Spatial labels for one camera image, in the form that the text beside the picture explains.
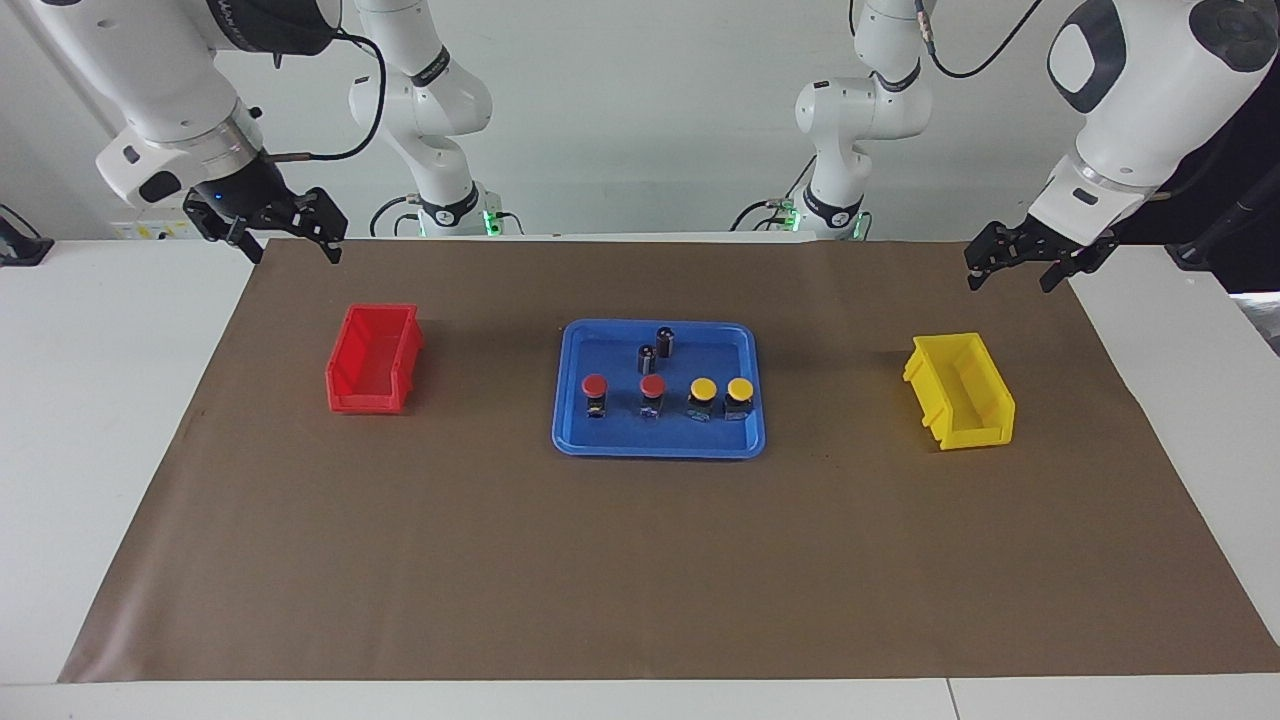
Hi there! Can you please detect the blue plastic tray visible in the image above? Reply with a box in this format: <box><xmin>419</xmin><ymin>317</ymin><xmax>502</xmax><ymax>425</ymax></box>
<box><xmin>552</xmin><ymin>319</ymin><xmax>767</xmax><ymax>460</ymax></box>

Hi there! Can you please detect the red plastic bin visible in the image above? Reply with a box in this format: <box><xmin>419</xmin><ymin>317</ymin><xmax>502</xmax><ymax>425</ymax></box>
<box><xmin>325</xmin><ymin>303</ymin><xmax>425</xmax><ymax>415</ymax></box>

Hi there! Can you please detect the black stand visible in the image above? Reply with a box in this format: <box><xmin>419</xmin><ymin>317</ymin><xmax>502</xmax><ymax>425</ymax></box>
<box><xmin>1165</xmin><ymin>95</ymin><xmax>1280</xmax><ymax>294</ymax></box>

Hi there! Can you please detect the black base cable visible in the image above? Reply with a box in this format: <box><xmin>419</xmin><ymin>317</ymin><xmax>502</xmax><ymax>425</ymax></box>
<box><xmin>730</xmin><ymin>155</ymin><xmax>816</xmax><ymax>233</ymax></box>
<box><xmin>368</xmin><ymin>194</ymin><xmax>426</xmax><ymax>238</ymax></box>

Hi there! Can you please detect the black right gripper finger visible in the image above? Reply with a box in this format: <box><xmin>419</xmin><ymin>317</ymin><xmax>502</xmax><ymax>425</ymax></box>
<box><xmin>222</xmin><ymin>220</ymin><xmax>265</xmax><ymax>265</ymax></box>
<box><xmin>268</xmin><ymin>186</ymin><xmax>350</xmax><ymax>266</ymax></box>

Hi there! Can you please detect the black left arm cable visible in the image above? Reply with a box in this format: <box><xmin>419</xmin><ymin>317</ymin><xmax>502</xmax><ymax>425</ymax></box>
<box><xmin>915</xmin><ymin>0</ymin><xmax>1046</xmax><ymax>80</ymax></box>

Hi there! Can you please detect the white wall outlet strip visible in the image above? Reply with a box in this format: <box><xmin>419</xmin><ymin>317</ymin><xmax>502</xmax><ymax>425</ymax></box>
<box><xmin>108</xmin><ymin>205</ymin><xmax>201</xmax><ymax>241</ymax></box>

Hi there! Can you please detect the black clamp base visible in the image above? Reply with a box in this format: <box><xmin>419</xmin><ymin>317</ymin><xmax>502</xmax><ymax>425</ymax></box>
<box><xmin>0</xmin><ymin>205</ymin><xmax>54</xmax><ymax>267</ymax></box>

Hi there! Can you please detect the brown table mat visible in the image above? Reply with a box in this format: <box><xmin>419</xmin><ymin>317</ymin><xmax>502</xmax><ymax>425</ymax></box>
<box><xmin>57</xmin><ymin>237</ymin><xmax>1280</xmax><ymax>684</ymax></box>

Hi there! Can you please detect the yellow plastic bin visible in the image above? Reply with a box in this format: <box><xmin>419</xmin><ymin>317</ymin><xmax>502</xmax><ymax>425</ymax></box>
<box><xmin>902</xmin><ymin>332</ymin><xmax>1017</xmax><ymax>452</ymax></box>

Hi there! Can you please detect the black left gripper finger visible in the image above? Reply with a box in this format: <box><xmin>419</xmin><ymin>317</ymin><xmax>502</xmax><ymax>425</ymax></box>
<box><xmin>964</xmin><ymin>222</ymin><xmax>1023</xmax><ymax>294</ymax></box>
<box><xmin>1039</xmin><ymin>253</ymin><xmax>1091</xmax><ymax>295</ymax></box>

